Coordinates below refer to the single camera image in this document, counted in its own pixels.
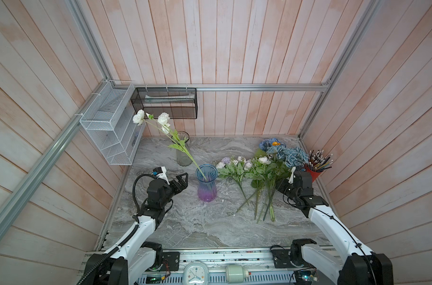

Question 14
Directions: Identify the clear grey glass vase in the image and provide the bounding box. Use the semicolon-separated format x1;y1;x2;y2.
172;131;193;166

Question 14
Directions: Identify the blue purple glass vase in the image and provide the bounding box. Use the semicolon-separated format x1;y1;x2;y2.
195;164;218;202

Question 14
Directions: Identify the blue rose bunch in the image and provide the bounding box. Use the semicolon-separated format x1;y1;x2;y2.
260;141;308;222

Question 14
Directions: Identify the pastel purple flower bunch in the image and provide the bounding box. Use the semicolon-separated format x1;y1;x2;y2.
215;156;253;200

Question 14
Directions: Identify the white flower stem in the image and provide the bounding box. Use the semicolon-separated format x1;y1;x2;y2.
132;109;199;169

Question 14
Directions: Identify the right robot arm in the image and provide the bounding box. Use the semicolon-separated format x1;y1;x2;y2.
275;171;394;285

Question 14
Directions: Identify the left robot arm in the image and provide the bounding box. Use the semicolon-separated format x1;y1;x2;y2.
78;167;189;285

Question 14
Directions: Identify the red pencil cup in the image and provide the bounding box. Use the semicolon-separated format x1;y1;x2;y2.
304;163;323;182

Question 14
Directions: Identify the mixed blue pink bouquet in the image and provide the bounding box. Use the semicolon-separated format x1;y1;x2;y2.
237;138;291;222

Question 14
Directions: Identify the black mesh basket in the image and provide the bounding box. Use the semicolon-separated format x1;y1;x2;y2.
130;87;198;119

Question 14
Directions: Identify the green circuit board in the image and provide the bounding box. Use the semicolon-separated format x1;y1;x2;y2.
294;270;319;285

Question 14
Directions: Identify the white analog clock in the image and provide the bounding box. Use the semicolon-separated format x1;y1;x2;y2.
183;261;210;285

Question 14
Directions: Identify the pale green cylinder device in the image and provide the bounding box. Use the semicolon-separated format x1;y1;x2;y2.
225;264;251;284

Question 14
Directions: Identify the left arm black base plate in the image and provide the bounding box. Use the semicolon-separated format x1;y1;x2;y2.
147;251;180;273

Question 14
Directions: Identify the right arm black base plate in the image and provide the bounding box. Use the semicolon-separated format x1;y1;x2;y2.
270;246;316;269

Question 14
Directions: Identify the white wire mesh shelf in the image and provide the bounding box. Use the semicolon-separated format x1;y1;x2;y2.
80;80;145;166

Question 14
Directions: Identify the black corrugated cable hose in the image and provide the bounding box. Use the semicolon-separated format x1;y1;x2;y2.
76;173;160;285

